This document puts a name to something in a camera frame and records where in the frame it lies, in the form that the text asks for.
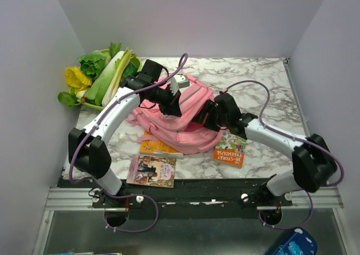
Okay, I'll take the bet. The blue shark pencil case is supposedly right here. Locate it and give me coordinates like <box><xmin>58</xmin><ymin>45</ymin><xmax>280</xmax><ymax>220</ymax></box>
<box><xmin>264</xmin><ymin>227</ymin><xmax>318</xmax><ymax>255</ymax></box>

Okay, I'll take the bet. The white napa cabbage toy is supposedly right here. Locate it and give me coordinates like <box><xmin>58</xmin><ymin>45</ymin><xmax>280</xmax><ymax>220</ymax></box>
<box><xmin>83</xmin><ymin>48</ymin><xmax>139</xmax><ymax>106</ymax></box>

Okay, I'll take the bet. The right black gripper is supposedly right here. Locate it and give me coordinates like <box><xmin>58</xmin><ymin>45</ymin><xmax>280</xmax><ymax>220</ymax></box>
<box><xmin>191</xmin><ymin>99</ymin><xmax>229</xmax><ymax>132</ymax></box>

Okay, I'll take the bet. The black mounting base rail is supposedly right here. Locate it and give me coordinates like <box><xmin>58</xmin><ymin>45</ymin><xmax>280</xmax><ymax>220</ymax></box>
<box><xmin>58</xmin><ymin>178</ymin><xmax>292</xmax><ymax>221</ymax></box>

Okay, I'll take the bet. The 78-storey treehouse book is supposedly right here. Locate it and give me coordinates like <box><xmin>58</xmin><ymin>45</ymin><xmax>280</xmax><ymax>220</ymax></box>
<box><xmin>213</xmin><ymin>131</ymin><xmax>246</xmax><ymax>168</ymax></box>

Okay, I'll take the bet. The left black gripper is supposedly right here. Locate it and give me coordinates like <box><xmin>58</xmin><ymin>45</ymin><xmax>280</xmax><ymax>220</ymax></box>
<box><xmin>147</xmin><ymin>83</ymin><xmax>182</xmax><ymax>117</ymax></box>

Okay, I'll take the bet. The green vegetable tray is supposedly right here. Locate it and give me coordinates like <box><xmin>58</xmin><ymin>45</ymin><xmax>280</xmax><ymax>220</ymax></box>
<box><xmin>78</xmin><ymin>48</ymin><xmax>142</xmax><ymax>110</ymax></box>

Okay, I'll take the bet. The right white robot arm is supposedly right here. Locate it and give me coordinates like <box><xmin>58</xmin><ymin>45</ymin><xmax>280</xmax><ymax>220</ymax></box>
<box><xmin>193</xmin><ymin>93</ymin><xmax>337</xmax><ymax>205</ymax></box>

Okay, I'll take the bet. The orange paperback book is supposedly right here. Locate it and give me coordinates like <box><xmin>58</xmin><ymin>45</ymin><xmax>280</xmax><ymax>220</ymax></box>
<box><xmin>137</xmin><ymin>131</ymin><xmax>183</xmax><ymax>159</ymax></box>

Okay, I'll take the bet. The pink illustrated storybook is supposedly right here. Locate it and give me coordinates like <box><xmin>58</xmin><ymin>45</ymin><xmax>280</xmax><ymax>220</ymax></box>
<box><xmin>126</xmin><ymin>155</ymin><xmax>177</xmax><ymax>188</ymax></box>

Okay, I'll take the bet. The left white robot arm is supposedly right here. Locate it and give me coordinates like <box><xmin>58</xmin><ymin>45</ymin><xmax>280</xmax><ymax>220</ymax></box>
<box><xmin>68</xmin><ymin>55</ymin><xmax>187</xmax><ymax>207</ymax></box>

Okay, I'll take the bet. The pink school backpack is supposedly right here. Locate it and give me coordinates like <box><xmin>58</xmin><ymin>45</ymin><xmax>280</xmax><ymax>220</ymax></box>
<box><xmin>127</xmin><ymin>75</ymin><xmax>223</xmax><ymax>154</ymax></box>

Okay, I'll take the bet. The aluminium frame rail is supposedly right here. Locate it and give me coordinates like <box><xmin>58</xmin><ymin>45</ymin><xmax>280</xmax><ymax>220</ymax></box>
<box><xmin>45</xmin><ymin>188</ymin><xmax>93</xmax><ymax>211</ymax></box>

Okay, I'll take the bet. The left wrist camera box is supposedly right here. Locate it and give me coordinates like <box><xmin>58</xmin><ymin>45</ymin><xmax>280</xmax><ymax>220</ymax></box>
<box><xmin>170</xmin><ymin>74</ymin><xmax>190</xmax><ymax>96</ymax></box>

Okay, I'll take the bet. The green lettuce toy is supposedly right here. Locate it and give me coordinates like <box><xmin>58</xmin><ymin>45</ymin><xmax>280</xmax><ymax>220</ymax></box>
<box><xmin>78</xmin><ymin>42</ymin><xmax>122</xmax><ymax>80</ymax></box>

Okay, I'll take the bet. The yellow flower toy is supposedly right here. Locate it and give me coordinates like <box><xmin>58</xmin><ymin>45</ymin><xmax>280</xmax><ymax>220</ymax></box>
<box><xmin>65</xmin><ymin>66</ymin><xmax>92</xmax><ymax>89</ymax></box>

